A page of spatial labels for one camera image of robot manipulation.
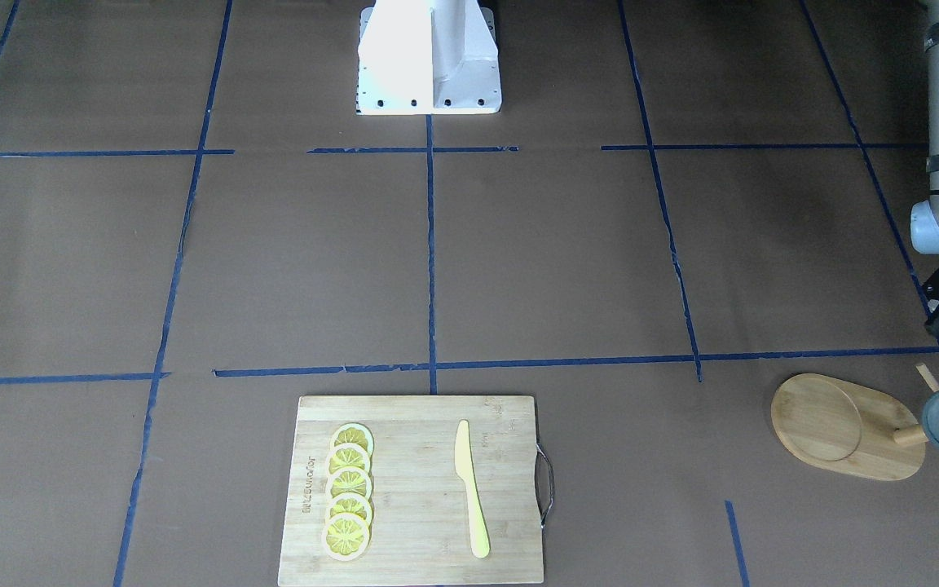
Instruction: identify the wooden cup rack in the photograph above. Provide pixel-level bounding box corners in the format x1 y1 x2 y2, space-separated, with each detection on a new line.
770 364 939 482

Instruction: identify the yellow plastic knife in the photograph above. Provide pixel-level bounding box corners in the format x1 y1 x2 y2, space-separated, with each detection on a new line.
454 419 491 558

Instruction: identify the bamboo cutting board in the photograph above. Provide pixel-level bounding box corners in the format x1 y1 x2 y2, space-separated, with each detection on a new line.
277 396 544 586

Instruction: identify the lemon slice one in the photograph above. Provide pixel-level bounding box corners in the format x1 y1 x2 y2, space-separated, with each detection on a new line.
331 422 375 457

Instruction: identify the lemon slice two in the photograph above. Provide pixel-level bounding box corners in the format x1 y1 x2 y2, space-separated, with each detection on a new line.
328 443 372 475

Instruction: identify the lemon slice three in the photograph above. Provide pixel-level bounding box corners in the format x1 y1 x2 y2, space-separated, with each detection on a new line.
325 466 373 499

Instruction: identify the lemon slice four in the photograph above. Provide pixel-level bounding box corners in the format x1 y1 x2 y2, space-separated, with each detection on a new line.
325 492 375 525

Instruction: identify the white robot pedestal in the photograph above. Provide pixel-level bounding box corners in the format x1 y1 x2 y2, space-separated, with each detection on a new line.
355 1 503 116

